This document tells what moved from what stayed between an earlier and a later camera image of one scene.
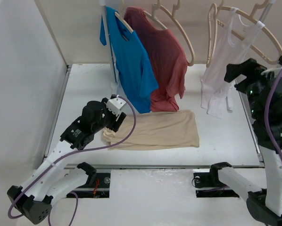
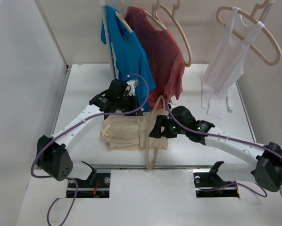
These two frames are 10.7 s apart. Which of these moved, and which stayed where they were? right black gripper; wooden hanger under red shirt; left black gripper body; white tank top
Moved: right black gripper; left black gripper body
Stayed: wooden hanger under red shirt; white tank top
